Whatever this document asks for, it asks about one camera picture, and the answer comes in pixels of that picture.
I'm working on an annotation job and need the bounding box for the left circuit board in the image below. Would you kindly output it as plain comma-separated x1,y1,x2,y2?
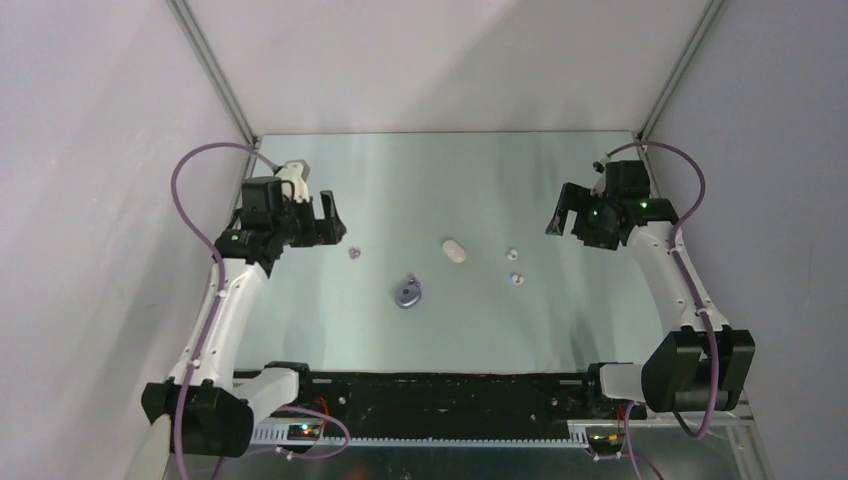
286,424,323,442

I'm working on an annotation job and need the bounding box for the left aluminium frame post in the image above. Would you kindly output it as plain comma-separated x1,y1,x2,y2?
166,0,257,145

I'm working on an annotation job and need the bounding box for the aluminium frame post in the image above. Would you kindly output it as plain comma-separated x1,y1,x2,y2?
166,0,257,145
636,0,726,140

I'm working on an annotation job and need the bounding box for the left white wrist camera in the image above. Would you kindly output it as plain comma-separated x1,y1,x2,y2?
274,160,311,203

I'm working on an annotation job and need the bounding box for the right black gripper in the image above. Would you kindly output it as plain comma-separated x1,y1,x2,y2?
546,182,620,251

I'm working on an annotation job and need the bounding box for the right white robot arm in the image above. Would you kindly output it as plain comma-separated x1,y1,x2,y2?
546,183,755,418

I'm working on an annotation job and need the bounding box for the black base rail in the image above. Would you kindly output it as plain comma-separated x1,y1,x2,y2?
266,364,627,446

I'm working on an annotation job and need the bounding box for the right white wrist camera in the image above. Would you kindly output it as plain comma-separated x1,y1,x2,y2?
592,154,611,176

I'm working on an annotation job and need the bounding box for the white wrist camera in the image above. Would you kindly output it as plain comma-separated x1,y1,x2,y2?
592,154,611,176
274,160,311,203

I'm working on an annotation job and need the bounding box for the right circuit board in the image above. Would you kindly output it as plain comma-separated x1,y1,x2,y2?
587,434,626,459

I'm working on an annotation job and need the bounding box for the circuit board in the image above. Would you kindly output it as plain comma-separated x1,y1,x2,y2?
286,424,323,442
587,434,626,459

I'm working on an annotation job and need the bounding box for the white earbud charging case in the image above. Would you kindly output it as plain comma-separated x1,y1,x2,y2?
441,239,467,264

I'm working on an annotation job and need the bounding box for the purple earbud charging case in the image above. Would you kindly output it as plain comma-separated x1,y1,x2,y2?
394,283,423,309

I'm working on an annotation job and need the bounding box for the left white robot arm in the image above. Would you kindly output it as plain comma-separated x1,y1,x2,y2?
141,191,346,458

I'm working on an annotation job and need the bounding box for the right aluminium frame post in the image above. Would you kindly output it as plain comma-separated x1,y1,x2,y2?
636,0,726,140

